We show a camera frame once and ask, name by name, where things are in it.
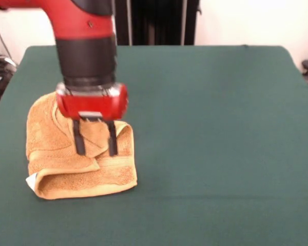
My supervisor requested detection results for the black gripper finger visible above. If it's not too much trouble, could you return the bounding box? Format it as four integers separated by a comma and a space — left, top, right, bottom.
106, 120, 119, 157
72, 119, 86, 156

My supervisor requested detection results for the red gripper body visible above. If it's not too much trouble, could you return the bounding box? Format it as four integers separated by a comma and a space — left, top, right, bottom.
55, 82, 129, 122

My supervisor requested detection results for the orange terry towel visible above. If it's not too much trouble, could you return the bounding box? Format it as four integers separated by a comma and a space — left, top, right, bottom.
25, 93, 139, 200

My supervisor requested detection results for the dark green table cloth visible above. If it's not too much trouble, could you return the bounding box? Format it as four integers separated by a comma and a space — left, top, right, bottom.
0, 45, 308, 246

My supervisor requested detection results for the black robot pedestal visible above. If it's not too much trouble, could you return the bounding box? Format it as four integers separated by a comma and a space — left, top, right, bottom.
114, 0, 203, 46

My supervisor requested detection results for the grey cable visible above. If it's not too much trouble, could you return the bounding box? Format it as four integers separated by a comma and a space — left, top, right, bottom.
0, 20, 16, 68

